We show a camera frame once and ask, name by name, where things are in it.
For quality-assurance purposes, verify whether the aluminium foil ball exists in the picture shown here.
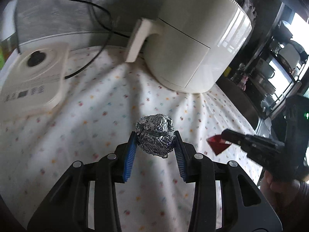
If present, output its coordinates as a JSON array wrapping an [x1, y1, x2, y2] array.
[[136, 114, 174, 159]]

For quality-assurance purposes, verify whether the red wrapper piece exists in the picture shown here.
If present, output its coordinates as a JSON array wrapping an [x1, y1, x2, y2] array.
[[207, 135, 232, 156]]

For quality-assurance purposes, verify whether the right hand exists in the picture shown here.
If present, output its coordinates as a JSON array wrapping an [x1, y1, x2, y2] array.
[[260, 171, 308, 212]]

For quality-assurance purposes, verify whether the dotted white tablecloth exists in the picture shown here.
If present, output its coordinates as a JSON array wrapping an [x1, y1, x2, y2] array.
[[1, 47, 261, 231]]

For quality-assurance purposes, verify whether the stainless steel sink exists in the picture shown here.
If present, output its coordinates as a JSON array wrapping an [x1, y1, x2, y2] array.
[[216, 76, 260, 130]]

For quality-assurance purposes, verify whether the black dish rack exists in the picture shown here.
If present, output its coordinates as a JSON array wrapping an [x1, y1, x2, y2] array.
[[230, 0, 308, 119]]

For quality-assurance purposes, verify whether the white air fryer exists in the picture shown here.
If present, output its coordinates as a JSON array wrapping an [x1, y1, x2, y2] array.
[[124, 0, 252, 93]]

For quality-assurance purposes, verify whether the green label bottle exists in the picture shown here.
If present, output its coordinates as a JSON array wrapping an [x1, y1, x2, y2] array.
[[1, 34, 16, 70]]

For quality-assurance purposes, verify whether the black power cable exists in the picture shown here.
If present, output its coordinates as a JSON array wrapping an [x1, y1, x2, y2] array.
[[64, 24, 114, 80], [53, 0, 136, 39]]

